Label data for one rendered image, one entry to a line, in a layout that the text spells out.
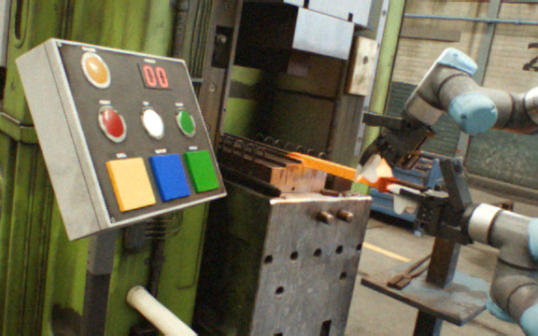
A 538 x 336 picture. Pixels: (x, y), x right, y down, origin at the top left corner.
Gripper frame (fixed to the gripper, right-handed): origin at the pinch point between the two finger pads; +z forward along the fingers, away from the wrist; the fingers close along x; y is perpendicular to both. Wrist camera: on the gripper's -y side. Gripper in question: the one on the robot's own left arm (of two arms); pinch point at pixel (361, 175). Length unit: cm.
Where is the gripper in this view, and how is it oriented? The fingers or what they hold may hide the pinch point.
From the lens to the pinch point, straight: 127.2
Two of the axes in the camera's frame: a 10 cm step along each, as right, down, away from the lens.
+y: 4.8, 6.9, -5.5
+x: 7.5, 0.0, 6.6
